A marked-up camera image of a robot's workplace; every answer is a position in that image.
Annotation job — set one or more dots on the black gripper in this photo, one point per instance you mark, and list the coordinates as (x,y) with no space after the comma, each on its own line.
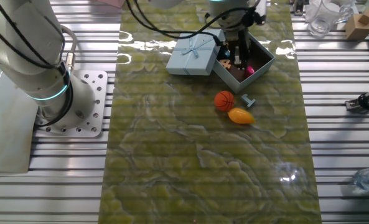
(238,35)

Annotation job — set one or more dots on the small pink toy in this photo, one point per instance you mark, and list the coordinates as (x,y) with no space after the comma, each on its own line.
(249,71)

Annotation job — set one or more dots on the small grey toy block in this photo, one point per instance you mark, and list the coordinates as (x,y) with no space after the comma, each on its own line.
(248,100)

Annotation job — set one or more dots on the orange toy basketball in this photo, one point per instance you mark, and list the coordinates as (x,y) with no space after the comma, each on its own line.
(224,100)

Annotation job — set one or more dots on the yellow orange toy mango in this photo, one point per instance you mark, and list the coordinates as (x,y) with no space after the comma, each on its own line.
(241,116)

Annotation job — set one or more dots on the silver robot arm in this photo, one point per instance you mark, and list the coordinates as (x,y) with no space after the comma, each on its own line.
(16,56)

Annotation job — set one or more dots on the light blue gift box base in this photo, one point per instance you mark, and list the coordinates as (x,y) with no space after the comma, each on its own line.
(237,85)

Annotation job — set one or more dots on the light blue gift box lid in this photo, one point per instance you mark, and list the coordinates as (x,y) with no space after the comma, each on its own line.
(199,63)

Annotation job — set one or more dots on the dark blue toy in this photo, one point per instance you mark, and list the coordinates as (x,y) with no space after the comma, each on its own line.
(224,54)

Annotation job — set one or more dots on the dark metal clamp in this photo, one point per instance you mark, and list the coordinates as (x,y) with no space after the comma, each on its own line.
(298,7)

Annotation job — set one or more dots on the clear glass mug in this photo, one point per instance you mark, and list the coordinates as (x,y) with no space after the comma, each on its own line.
(322,18)

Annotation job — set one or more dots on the green marble pattern mat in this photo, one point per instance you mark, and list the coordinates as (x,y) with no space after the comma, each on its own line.
(203,155)

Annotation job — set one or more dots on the large wooden cube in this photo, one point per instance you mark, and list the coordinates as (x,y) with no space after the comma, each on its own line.
(356,31)

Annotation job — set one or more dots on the small wooden cube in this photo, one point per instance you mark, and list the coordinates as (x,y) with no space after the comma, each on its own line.
(367,17)

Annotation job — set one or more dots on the pink flat object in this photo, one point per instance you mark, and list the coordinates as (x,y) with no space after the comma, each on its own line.
(114,2)

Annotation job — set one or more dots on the silver robot mounting plate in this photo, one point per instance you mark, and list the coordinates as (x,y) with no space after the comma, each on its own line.
(98,102)

